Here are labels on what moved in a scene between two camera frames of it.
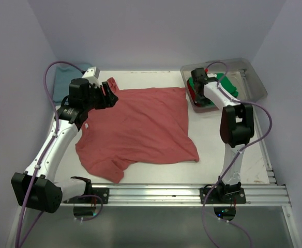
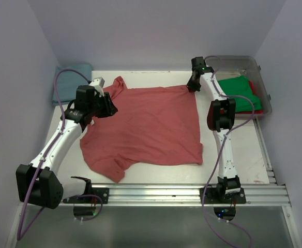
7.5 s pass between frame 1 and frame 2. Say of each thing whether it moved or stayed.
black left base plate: stayed
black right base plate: stayed
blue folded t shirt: stayed
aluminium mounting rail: stayed
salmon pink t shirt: moved
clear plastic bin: moved
